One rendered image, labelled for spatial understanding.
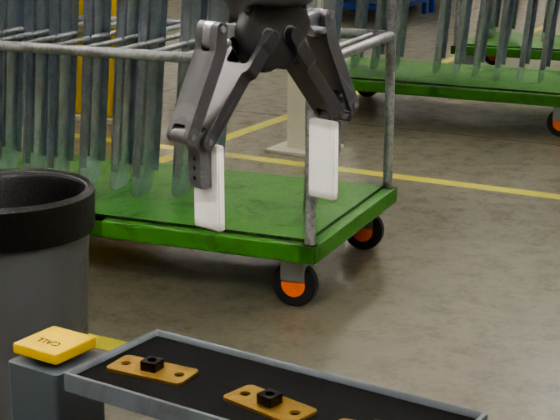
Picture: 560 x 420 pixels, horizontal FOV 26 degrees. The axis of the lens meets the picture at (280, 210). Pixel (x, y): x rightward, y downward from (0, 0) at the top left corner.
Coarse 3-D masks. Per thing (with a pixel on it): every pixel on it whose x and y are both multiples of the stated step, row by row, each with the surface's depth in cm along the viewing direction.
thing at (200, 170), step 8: (176, 128) 94; (184, 128) 94; (200, 136) 95; (184, 144) 95; (192, 152) 96; (200, 152) 95; (208, 152) 96; (192, 160) 96; (200, 160) 95; (208, 160) 96; (192, 168) 96; (200, 168) 95; (208, 168) 96; (192, 176) 96; (200, 176) 96; (208, 176) 96; (192, 184) 96; (200, 184) 96; (208, 184) 96
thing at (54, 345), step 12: (36, 336) 124; (48, 336) 124; (60, 336) 124; (72, 336) 124; (84, 336) 124; (24, 348) 121; (36, 348) 120; (48, 348) 120; (60, 348) 120; (72, 348) 121; (84, 348) 122; (48, 360) 120; (60, 360) 120
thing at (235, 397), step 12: (228, 396) 109; (240, 396) 109; (252, 396) 109; (264, 396) 106; (276, 396) 106; (252, 408) 106; (264, 408) 106; (276, 408) 106; (288, 408) 106; (300, 408) 106; (312, 408) 106
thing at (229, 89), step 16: (272, 32) 97; (256, 48) 96; (272, 48) 97; (224, 64) 98; (240, 64) 96; (256, 64) 96; (224, 80) 97; (240, 80) 96; (224, 96) 96; (240, 96) 96; (208, 112) 96; (224, 112) 95; (208, 128) 95; (208, 144) 95
